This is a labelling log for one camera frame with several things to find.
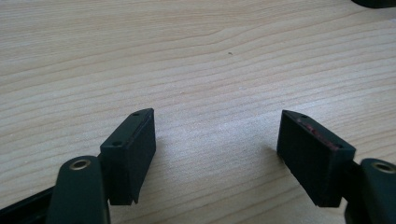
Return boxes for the dark object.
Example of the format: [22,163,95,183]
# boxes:
[350,0,396,9]

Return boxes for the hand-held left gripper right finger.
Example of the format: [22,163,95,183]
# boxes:
[276,109,357,208]

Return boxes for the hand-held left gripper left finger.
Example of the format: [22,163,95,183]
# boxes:
[99,107,157,206]

